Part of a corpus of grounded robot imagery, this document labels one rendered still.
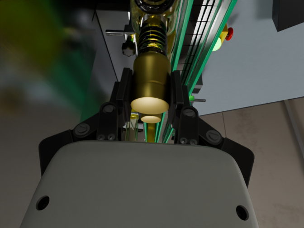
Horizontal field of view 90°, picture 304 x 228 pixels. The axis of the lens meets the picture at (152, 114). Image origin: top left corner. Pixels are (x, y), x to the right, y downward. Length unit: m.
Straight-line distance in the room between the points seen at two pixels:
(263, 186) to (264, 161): 0.34
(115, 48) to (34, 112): 0.38
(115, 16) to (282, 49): 0.66
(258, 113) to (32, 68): 2.95
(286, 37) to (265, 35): 0.08
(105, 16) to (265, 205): 2.75
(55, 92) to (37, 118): 0.04
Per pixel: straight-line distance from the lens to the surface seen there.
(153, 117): 0.24
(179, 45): 0.39
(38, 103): 0.20
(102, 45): 0.50
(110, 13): 0.46
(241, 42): 0.74
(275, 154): 2.84
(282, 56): 0.89
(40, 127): 0.21
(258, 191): 2.81
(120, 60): 0.57
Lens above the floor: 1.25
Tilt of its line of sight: 23 degrees down
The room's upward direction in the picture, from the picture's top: 177 degrees counter-clockwise
